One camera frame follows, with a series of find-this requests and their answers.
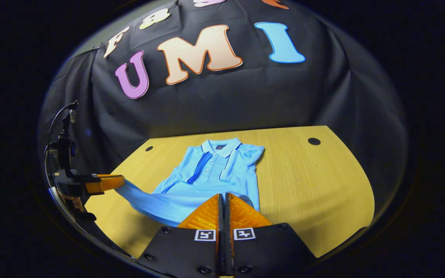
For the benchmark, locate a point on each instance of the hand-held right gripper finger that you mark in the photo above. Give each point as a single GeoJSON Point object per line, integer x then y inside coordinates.
{"type": "Point", "coordinates": [228, 251]}
{"type": "Point", "coordinates": [219, 251]}

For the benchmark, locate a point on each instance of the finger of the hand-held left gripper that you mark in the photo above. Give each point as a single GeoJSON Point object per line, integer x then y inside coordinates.
{"type": "Point", "coordinates": [106, 183]}

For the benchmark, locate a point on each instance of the light blue polo T-shirt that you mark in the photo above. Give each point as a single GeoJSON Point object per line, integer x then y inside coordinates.
{"type": "Point", "coordinates": [211, 185]}

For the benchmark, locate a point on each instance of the black backdrop cloth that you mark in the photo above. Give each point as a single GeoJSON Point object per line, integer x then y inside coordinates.
{"type": "Point", "coordinates": [226, 100]}

